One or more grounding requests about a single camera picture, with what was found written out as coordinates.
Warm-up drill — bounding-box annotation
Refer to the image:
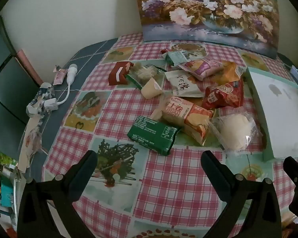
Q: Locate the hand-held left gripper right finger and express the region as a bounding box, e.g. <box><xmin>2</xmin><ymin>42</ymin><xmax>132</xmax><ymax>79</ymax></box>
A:
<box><xmin>201</xmin><ymin>150</ymin><xmax>285</xmax><ymax>238</ymax></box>

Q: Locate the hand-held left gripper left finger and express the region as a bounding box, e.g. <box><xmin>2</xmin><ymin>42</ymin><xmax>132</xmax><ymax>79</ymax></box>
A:
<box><xmin>17</xmin><ymin>150</ymin><xmax>98</xmax><ymax>238</ymax></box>

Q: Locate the clear white bun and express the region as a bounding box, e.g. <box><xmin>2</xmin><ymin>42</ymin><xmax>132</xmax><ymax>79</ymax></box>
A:
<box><xmin>210</xmin><ymin>110</ymin><xmax>264</xmax><ymax>154</ymax></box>

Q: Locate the orange and white bread packet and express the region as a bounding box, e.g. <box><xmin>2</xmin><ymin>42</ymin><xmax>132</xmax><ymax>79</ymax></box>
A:
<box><xmin>150</xmin><ymin>95</ymin><xmax>215</xmax><ymax>147</ymax></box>

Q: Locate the dark green snack packet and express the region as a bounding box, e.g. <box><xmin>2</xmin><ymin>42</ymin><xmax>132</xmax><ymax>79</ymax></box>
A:
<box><xmin>127</xmin><ymin>116</ymin><xmax>182</xmax><ymax>156</ymax></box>

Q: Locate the light green cardboard box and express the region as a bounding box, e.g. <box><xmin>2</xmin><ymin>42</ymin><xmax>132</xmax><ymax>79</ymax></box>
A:
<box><xmin>245</xmin><ymin>67</ymin><xmax>298</xmax><ymax>163</ymax></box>

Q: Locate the bright red snack packet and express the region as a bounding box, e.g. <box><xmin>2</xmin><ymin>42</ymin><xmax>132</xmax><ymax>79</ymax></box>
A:
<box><xmin>202</xmin><ymin>78</ymin><xmax>244</xmax><ymax>110</ymax></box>

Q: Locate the white packet with black print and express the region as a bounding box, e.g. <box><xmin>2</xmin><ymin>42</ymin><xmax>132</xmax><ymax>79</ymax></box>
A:
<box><xmin>164</xmin><ymin>69</ymin><xmax>204</xmax><ymax>98</ymax></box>

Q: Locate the dark red snack packet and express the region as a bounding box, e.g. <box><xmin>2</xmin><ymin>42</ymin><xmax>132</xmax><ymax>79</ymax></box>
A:
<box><xmin>108</xmin><ymin>61</ymin><xmax>134</xmax><ymax>86</ymax></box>

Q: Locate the cream wedge cake piece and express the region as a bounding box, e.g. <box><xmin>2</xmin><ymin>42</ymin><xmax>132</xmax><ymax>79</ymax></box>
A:
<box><xmin>141</xmin><ymin>77</ymin><xmax>164</xmax><ymax>99</ymax></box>

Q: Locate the yellow orange snack packet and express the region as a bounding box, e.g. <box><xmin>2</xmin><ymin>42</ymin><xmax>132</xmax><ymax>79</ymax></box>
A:
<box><xmin>214</xmin><ymin>61</ymin><xmax>246</xmax><ymax>87</ymax></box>

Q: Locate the pink and purple snack packet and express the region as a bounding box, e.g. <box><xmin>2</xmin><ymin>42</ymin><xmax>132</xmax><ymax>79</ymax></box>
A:
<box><xmin>178</xmin><ymin>58</ymin><xmax>226</xmax><ymax>81</ymax></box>

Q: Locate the clear packet of shredded snack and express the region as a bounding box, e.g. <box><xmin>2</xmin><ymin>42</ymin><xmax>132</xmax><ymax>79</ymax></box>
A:
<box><xmin>125</xmin><ymin>63</ymin><xmax>165</xmax><ymax>90</ymax></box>

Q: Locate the light green snack packet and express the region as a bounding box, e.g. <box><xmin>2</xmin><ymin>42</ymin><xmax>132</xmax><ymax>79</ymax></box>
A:
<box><xmin>165</xmin><ymin>50</ymin><xmax>193</xmax><ymax>67</ymax></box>

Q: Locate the checked printed tablecloth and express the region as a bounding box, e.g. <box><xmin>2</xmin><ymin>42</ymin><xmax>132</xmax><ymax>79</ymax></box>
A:
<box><xmin>41</xmin><ymin>33</ymin><xmax>298</xmax><ymax>238</ymax></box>

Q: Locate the torn paper strip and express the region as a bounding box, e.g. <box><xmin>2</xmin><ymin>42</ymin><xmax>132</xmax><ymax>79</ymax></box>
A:
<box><xmin>17</xmin><ymin>118</ymin><xmax>44</xmax><ymax>173</ymax></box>

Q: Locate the crumpled patterned paper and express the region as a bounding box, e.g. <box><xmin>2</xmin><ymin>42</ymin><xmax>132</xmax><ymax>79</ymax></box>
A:
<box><xmin>26</xmin><ymin>83</ymin><xmax>55</xmax><ymax>118</ymax></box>

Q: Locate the teal packet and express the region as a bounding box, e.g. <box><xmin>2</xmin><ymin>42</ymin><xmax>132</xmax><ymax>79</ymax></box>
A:
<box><xmin>1</xmin><ymin>178</ymin><xmax>16</xmax><ymax>206</ymax></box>

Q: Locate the small pink tube packet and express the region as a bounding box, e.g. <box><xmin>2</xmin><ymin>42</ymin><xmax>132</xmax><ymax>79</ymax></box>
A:
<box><xmin>53</xmin><ymin>66</ymin><xmax>67</xmax><ymax>86</ymax></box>

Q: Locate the dark cabinet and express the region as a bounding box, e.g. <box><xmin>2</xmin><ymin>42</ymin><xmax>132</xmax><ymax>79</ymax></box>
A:
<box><xmin>0</xmin><ymin>17</ymin><xmax>44</xmax><ymax>159</ymax></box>

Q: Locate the pink board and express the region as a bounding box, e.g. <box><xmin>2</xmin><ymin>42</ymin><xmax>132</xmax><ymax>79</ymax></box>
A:
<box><xmin>17</xmin><ymin>50</ymin><xmax>44</xmax><ymax>85</ymax></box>

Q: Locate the floral painting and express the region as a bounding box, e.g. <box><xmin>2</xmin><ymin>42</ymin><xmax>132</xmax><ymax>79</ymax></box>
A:
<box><xmin>134</xmin><ymin>0</ymin><xmax>281</xmax><ymax>59</ymax></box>

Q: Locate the white power adapter cable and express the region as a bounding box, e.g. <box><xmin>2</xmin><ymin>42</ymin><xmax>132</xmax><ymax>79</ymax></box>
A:
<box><xmin>43</xmin><ymin>64</ymin><xmax>78</xmax><ymax>112</ymax></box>

